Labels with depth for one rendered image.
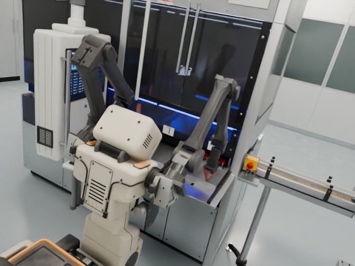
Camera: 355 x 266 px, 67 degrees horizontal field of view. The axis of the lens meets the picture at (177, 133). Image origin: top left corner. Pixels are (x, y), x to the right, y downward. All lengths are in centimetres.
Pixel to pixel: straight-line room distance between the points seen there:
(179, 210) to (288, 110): 462
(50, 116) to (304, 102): 533
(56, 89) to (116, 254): 93
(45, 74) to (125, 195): 95
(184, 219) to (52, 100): 123
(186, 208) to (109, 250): 95
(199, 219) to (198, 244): 21
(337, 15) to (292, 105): 184
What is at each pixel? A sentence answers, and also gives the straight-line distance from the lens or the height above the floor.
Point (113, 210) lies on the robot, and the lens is 102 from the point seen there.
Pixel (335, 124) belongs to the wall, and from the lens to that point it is 637.
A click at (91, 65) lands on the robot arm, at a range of 96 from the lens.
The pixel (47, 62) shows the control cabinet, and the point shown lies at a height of 139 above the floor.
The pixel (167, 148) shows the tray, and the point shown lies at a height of 88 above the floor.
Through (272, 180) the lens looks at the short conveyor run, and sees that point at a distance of 187.
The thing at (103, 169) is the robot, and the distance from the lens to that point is 98.
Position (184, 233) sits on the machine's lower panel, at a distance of 218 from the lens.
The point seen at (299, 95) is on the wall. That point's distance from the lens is 625.
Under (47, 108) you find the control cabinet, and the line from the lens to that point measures 172.
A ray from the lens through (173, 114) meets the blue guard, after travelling 182.
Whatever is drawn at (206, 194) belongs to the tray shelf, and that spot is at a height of 88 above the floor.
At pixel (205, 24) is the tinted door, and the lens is 170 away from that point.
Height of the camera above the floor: 171
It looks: 22 degrees down
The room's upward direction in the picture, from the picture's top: 11 degrees clockwise
